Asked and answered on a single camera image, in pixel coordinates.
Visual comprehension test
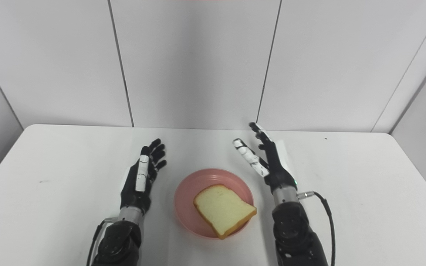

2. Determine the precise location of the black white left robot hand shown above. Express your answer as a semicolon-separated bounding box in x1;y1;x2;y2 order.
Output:
120;139;168;215

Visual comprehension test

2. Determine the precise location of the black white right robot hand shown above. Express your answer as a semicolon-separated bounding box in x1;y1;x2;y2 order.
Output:
233;122;298;192

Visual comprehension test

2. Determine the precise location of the pink round plate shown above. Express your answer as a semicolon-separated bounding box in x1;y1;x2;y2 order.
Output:
174;168;254;240

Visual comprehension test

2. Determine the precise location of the slice of bread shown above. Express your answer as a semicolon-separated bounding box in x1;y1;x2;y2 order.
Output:
193;184;257;240

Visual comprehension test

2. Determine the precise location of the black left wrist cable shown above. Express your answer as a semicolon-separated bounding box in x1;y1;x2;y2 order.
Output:
86;218;118;266

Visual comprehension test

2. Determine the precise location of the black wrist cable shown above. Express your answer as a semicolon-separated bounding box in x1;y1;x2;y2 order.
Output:
86;218;118;266
297;191;337;266

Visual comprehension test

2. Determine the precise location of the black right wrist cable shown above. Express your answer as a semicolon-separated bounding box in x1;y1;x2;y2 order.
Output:
297;191;337;266

